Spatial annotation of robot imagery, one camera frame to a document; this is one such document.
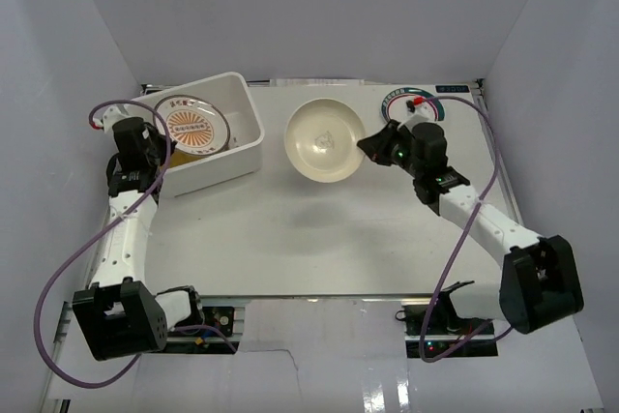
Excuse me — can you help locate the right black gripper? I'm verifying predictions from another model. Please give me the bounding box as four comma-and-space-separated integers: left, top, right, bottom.
360, 122, 425, 181

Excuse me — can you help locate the cream plain plate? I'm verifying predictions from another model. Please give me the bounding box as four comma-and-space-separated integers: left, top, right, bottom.
284, 98, 367, 184

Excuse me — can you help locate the white plate with teal rim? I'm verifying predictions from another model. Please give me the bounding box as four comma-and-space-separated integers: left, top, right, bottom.
380, 87, 446, 122

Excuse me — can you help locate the white plate orange sunburst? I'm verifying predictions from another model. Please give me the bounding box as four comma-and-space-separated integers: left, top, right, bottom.
155, 95, 231, 158

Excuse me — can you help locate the scoop-shaped woven bamboo tray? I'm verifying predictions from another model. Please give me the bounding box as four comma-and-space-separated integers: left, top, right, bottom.
169, 150, 202, 168

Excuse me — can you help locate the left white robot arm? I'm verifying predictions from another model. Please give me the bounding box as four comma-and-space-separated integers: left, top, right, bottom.
73, 114, 205, 361

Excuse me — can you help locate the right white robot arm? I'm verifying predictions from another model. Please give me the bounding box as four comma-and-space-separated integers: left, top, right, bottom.
357, 120, 584, 335

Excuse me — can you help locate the white plastic bin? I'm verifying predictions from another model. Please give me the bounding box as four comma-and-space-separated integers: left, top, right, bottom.
129, 72, 265, 197

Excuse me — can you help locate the blue label sticker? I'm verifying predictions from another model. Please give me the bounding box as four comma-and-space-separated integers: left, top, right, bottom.
435, 85, 470, 94

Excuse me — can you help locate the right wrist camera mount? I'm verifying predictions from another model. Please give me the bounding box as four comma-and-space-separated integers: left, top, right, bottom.
404, 97, 436, 130

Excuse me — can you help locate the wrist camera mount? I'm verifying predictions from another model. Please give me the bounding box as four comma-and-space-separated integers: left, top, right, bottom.
89, 104, 131, 133
404, 97, 436, 130

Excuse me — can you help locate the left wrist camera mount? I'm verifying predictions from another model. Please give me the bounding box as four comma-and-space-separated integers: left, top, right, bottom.
89, 104, 131, 133

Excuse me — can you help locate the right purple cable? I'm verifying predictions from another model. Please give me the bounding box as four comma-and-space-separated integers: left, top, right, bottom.
418, 96, 516, 364

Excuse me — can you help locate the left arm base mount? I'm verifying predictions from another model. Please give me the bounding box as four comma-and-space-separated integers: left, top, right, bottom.
162, 307, 239, 355

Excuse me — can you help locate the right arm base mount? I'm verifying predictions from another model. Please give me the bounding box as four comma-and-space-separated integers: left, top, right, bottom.
395, 304, 498, 359

